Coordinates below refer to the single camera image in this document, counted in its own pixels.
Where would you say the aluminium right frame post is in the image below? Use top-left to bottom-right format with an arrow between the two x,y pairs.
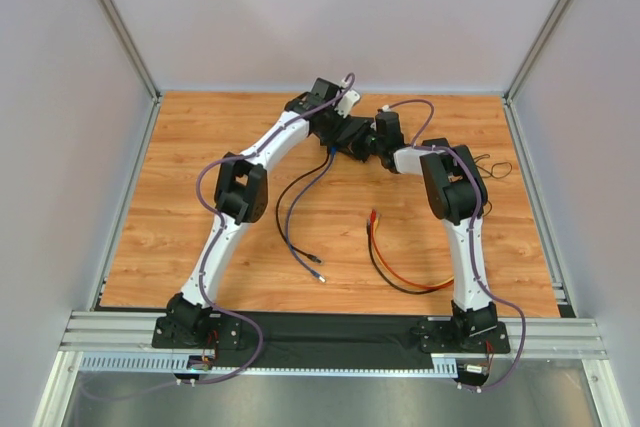
503,0 -> 574,105

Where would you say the black network switch box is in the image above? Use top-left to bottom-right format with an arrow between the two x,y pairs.
336,116 -> 374,146

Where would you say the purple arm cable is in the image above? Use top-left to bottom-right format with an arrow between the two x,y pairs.
79,71 -> 356,401
380,99 -> 526,393

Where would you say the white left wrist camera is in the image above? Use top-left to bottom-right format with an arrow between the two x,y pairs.
335,73 -> 361,118

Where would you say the black power adapter with cord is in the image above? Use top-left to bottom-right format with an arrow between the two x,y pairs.
472,136 -> 514,216

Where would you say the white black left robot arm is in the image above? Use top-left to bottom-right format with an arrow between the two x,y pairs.
152,73 -> 359,348

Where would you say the grey slotted cable duct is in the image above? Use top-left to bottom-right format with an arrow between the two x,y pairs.
78,352 -> 458,378

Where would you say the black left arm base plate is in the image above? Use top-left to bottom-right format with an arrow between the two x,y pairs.
151,312 -> 243,350

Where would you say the black short ethernet cable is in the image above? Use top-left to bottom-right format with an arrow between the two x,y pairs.
364,219 -> 454,296

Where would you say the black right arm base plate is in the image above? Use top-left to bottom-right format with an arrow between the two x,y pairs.
410,317 -> 511,354

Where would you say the black cloth strip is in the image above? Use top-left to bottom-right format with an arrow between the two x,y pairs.
212,310 -> 441,371

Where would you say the blue ethernet cable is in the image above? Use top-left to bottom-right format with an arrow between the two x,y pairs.
285,144 -> 326,282

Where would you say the aluminium front frame rail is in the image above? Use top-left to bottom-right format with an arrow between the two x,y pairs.
59,310 -> 608,360

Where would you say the black long ethernet cable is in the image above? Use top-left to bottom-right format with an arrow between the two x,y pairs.
273,146 -> 324,264

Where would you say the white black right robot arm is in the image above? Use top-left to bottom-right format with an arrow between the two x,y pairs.
336,112 -> 497,337

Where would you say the aluminium frame post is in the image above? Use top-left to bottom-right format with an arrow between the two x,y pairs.
503,0 -> 574,105
97,0 -> 161,100

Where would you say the red ethernet cable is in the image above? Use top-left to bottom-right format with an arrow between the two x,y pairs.
368,206 -> 454,292

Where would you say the aluminium left frame post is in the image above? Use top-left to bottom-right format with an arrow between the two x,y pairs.
97,0 -> 161,100

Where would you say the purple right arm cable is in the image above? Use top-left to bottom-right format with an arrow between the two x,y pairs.
380,99 -> 526,393

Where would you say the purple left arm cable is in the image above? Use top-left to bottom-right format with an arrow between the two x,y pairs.
79,71 -> 356,401

